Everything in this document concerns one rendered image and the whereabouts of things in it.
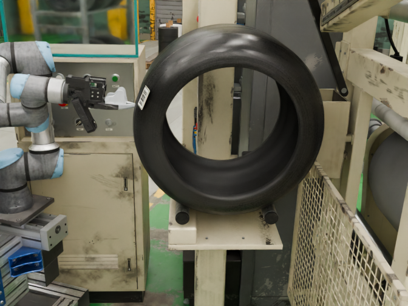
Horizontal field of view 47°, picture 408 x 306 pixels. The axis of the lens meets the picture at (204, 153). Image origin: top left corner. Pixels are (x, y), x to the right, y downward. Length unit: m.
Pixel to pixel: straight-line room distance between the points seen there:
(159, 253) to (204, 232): 1.37
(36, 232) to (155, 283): 0.95
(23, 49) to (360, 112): 1.24
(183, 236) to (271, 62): 0.60
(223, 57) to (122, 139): 0.97
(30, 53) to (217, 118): 0.72
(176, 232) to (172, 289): 1.19
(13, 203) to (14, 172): 0.13
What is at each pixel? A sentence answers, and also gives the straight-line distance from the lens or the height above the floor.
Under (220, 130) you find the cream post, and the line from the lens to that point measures 1.76.
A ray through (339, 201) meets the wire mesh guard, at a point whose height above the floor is 1.00.
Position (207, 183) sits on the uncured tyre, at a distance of 1.67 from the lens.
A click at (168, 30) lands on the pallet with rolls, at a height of 0.67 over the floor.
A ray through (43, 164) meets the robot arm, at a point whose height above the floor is 0.91.
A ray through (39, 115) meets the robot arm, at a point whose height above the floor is 1.20.
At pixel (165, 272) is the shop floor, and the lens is 2.79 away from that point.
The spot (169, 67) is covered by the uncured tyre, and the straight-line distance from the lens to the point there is 1.32.
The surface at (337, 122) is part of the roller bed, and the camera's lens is 1.76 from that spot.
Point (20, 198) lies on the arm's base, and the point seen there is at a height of 0.77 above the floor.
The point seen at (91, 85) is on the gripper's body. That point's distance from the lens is 1.45.
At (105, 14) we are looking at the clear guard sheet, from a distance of 2.05.
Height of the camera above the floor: 1.63
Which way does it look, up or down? 21 degrees down
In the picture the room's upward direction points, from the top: 1 degrees clockwise
